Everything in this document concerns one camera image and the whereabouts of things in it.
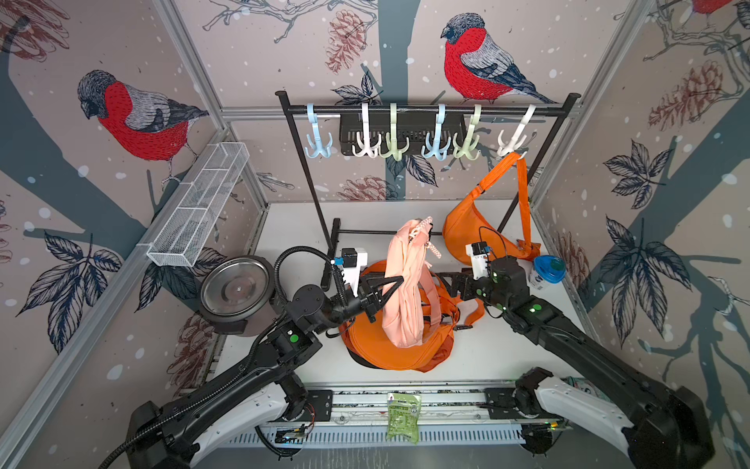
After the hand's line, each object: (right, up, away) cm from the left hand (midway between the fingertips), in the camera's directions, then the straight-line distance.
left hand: (405, 278), depth 58 cm
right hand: (+15, -1, +22) cm, 26 cm away
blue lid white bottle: (+47, -3, +31) cm, 57 cm away
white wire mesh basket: (-56, +19, +23) cm, 63 cm away
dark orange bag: (+7, -23, +15) cm, 28 cm away
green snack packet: (0, -37, +13) cm, 39 cm away
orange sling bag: (+22, +11, +29) cm, 38 cm away
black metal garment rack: (-26, +11, +55) cm, 62 cm away
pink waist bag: (+1, -7, +2) cm, 8 cm away
